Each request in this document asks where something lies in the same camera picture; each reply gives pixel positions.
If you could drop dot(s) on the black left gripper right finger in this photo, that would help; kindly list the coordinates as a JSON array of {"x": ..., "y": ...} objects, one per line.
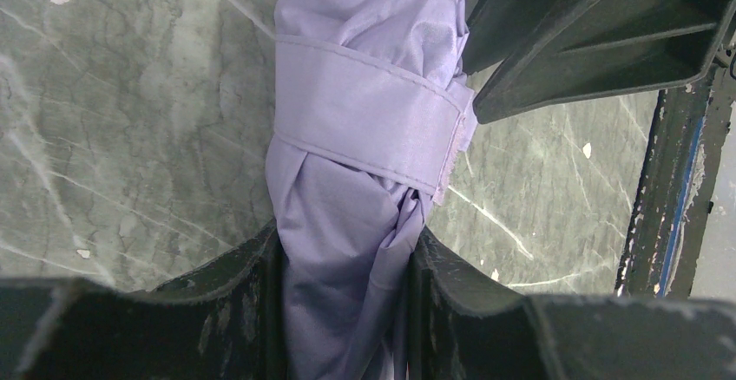
[{"x": 465, "y": 325}]

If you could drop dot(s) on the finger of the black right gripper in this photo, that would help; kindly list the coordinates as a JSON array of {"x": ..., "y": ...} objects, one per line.
[
  {"x": 589, "y": 49},
  {"x": 500, "y": 27}
]

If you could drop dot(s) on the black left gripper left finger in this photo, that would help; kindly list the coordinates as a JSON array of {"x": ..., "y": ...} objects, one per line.
[{"x": 220, "y": 321}]

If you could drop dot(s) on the lilac folding umbrella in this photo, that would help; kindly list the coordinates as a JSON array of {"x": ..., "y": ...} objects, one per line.
[{"x": 371, "y": 110}]

